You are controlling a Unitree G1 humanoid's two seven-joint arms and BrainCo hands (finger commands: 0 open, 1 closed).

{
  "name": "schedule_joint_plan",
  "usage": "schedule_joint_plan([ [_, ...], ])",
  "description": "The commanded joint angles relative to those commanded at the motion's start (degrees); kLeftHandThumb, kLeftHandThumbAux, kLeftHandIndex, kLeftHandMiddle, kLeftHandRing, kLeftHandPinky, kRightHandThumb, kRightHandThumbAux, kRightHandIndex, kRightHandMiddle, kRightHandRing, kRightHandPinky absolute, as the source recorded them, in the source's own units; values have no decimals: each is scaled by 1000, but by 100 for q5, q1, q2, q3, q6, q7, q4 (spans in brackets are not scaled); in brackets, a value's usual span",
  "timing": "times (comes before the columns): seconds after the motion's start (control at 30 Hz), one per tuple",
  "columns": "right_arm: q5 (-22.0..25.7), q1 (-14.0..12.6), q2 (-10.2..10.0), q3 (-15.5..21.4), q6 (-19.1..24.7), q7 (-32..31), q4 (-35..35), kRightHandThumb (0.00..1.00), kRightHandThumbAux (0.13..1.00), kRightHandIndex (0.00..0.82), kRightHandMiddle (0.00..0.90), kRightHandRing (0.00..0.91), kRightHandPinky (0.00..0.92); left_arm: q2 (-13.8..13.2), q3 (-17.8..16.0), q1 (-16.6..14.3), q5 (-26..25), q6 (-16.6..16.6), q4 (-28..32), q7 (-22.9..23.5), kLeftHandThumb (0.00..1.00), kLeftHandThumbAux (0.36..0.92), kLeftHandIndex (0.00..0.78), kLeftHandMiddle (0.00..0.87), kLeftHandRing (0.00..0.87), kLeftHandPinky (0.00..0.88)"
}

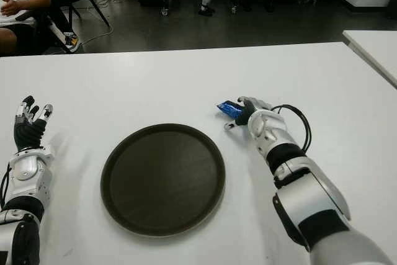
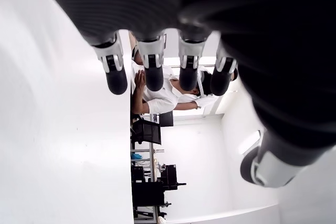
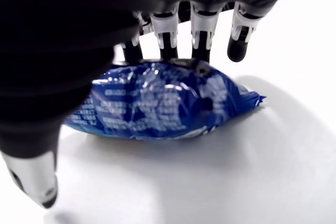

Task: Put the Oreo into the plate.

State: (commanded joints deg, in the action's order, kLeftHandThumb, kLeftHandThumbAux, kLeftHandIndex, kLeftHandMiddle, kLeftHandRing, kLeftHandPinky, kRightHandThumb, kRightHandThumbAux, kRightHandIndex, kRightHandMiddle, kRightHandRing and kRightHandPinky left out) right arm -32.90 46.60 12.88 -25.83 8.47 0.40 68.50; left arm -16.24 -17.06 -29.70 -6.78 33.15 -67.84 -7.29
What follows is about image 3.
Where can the blue Oreo cookie packet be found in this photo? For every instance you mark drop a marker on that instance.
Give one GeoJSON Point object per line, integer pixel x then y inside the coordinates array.
{"type": "Point", "coordinates": [170, 103]}

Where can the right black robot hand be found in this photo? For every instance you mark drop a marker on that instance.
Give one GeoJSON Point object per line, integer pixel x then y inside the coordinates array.
{"type": "Point", "coordinates": [52, 51]}

